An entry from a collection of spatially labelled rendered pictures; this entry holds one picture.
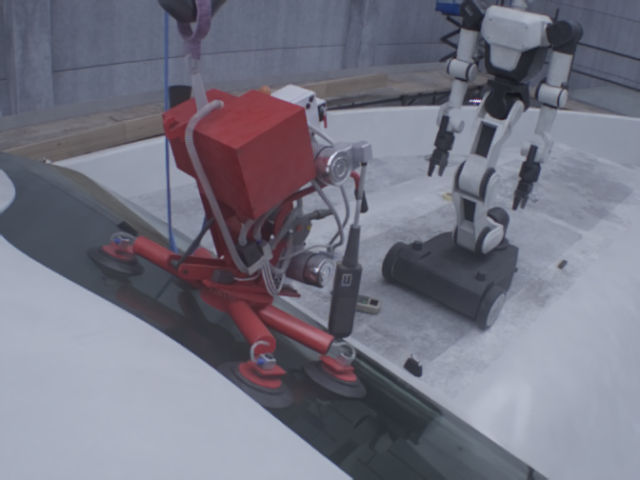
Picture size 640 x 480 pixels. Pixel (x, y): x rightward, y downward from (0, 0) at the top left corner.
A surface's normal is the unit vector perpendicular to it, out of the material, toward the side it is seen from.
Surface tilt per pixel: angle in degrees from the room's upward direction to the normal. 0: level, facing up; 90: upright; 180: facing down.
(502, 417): 16
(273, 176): 90
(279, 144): 90
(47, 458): 21
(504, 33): 90
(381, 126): 90
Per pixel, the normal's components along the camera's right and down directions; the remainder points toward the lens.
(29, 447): 0.37, -0.91
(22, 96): 0.72, 0.39
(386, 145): 0.46, 0.45
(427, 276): -0.65, 0.29
